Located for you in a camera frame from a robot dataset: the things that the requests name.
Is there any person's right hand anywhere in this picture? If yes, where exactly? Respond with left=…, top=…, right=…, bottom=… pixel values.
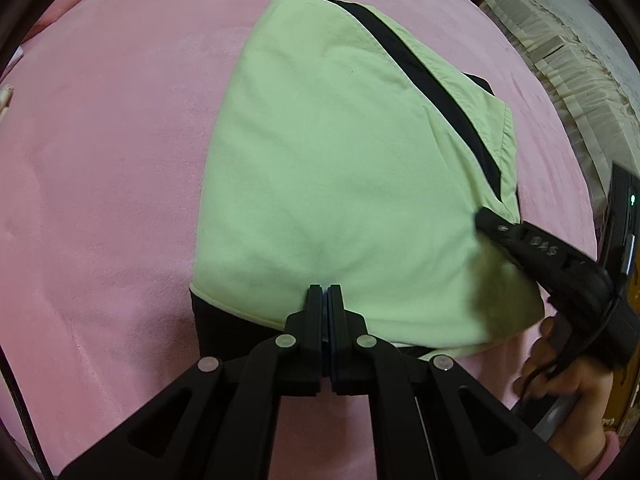
left=515, top=317, right=609, bottom=456

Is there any person's right forearm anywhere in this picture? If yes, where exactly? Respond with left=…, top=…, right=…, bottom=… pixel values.
left=580, top=430, right=628, bottom=480

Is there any green and black hooded jacket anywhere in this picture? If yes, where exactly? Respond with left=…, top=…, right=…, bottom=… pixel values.
left=189, top=0, right=546, bottom=361

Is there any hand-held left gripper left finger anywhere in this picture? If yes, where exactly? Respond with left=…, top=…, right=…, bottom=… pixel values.
left=59, top=284, right=327, bottom=480

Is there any black cable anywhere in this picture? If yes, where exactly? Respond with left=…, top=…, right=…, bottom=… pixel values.
left=0, top=350, right=53, bottom=480

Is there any pink bed blanket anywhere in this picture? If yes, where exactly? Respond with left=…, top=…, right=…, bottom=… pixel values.
left=0, top=0, right=621, bottom=480

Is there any cream lace furniture cover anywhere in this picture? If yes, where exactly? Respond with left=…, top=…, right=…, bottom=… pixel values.
left=477, top=0, right=640, bottom=211

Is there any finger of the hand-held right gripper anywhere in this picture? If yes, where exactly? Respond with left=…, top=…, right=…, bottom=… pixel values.
left=472, top=206, right=597, bottom=287

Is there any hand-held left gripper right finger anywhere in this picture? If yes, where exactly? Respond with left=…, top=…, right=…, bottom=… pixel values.
left=326, top=284, right=583, bottom=480

